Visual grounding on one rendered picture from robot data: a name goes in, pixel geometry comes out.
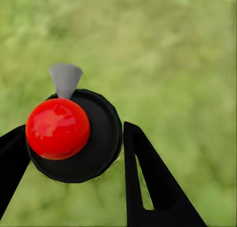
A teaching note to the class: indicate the pesticide atomizer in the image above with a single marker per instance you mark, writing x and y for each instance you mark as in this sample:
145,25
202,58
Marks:
76,134

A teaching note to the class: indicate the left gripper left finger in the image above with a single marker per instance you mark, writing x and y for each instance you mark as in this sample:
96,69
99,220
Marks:
14,160

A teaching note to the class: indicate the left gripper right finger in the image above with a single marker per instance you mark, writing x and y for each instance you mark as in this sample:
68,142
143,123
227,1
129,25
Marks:
172,208

